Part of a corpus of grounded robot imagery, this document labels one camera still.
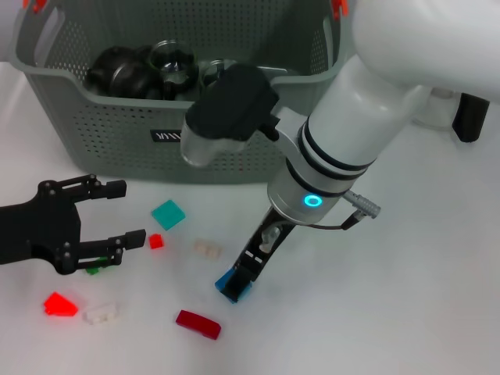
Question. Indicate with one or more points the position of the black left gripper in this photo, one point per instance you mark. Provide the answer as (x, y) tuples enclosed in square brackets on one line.
[(43, 226)]

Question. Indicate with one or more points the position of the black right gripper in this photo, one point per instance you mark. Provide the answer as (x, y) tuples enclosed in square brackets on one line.
[(258, 250)]

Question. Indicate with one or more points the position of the blue square toy brick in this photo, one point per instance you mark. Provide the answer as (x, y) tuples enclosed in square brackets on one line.
[(220, 283)]

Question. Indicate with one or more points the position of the dark red curved toy brick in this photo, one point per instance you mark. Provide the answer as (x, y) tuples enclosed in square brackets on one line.
[(197, 324)]

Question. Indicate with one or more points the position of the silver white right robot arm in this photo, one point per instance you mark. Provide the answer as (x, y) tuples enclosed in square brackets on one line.
[(351, 117)]

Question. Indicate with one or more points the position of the grey perforated plastic storage basket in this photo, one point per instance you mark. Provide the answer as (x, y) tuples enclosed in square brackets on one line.
[(117, 136)]

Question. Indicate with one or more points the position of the small red toy brick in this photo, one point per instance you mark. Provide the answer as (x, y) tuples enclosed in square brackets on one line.
[(156, 241)]

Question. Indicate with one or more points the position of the teal square toy brick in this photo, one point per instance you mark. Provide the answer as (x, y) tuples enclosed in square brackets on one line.
[(168, 215)]

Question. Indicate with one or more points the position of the white toy brick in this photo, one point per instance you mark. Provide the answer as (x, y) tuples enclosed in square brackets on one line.
[(207, 248), (101, 313)]

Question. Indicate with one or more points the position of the green notched toy brick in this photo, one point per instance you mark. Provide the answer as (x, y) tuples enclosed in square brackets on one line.
[(93, 270)]

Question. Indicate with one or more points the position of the red sloped toy brick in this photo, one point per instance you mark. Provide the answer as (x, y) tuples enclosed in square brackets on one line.
[(58, 304)]

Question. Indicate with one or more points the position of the black clay teapot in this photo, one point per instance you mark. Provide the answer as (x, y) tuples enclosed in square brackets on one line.
[(105, 62)]

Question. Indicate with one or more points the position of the right wrist camera housing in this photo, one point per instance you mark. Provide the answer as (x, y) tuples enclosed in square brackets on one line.
[(234, 105)]

